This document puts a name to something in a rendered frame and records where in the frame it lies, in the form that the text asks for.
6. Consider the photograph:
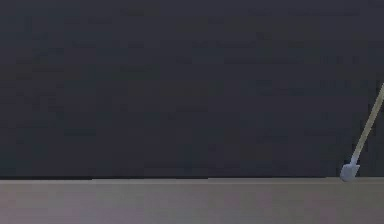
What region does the beige stick with grey head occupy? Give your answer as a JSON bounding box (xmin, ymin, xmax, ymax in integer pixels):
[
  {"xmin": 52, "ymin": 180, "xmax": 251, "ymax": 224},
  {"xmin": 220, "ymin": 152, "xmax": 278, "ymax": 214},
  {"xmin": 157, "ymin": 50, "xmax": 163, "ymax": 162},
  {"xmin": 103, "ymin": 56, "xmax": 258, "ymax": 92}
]
[{"xmin": 339, "ymin": 82, "xmax": 384, "ymax": 183}]

